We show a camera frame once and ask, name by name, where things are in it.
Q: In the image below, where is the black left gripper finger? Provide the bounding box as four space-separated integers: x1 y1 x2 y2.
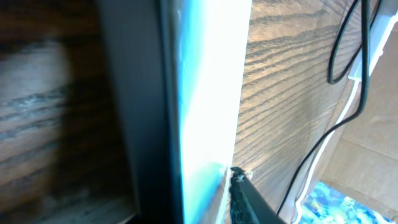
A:
229 167 285 224

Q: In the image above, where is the Samsung Galaxy smartphone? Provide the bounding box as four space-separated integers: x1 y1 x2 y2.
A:
97 0 252 223

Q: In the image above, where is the black USB charging cable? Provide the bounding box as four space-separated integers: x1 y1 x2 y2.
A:
275 0 383 216

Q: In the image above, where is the white power strip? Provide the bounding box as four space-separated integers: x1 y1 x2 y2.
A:
348 0 398 82

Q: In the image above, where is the white power strip cord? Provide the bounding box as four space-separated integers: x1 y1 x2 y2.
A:
290 79 361 224

